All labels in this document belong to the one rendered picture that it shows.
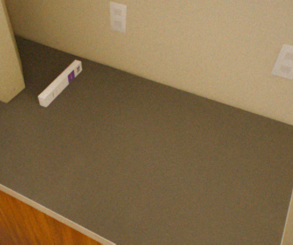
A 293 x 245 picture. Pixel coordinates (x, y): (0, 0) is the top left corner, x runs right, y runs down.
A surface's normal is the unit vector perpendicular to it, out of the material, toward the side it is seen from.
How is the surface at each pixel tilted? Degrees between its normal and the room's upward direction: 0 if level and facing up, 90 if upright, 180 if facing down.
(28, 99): 0
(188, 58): 90
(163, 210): 0
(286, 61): 90
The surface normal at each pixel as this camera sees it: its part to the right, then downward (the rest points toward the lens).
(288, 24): -0.48, 0.66
